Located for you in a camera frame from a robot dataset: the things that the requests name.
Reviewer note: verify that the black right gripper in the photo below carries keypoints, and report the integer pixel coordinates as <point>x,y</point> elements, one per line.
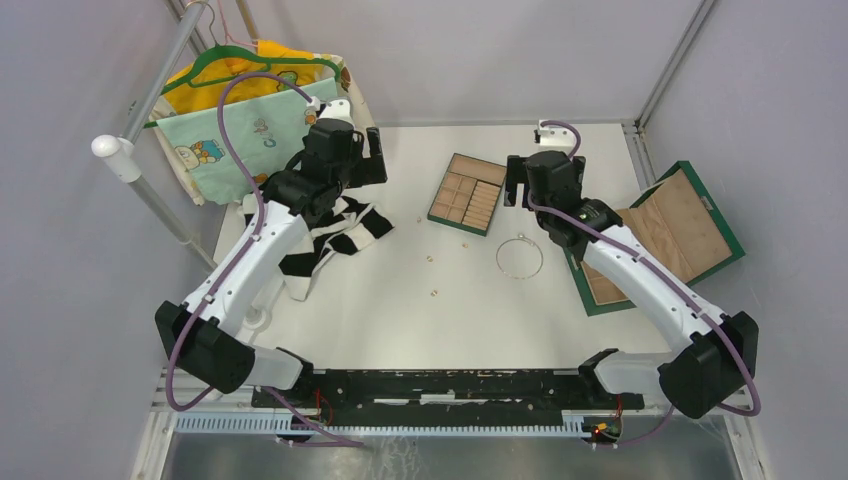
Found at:
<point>517,173</point>

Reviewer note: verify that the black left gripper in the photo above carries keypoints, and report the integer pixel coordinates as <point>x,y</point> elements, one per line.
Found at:
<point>374,168</point>

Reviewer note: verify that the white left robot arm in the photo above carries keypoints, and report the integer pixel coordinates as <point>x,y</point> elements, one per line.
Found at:
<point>199,335</point>

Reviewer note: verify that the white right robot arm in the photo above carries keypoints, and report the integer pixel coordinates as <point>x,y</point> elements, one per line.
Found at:
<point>711,360</point>

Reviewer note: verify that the green jewelry tray with compartments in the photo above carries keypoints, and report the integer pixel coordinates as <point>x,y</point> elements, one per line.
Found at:
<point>468,194</point>

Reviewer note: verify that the open green jewelry box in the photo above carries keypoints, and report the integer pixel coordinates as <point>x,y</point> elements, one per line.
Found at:
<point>681,225</point>

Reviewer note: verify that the black white striped cloth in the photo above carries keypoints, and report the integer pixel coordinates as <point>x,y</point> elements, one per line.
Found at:
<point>350,227</point>

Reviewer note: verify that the mint cartoon print cloth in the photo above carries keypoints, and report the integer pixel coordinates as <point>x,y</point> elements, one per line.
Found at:
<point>266,132</point>

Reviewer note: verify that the yellow cartoon garment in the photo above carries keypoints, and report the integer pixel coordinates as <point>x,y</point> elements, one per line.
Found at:
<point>257,84</point>

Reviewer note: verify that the green clothes hanger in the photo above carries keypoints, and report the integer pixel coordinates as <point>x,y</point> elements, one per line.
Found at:
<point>199,85</point>

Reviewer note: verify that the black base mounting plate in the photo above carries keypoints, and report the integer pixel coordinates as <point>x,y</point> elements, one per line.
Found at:
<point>448,398</point>

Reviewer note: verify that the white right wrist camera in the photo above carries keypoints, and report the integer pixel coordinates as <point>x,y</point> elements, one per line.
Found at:
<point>554,135</point>

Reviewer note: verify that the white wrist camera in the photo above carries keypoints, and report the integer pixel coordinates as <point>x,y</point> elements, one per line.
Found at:
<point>554,135</point>
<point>338,108</point>

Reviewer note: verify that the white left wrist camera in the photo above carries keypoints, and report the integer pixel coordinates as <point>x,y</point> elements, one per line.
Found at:
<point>338,108</point>

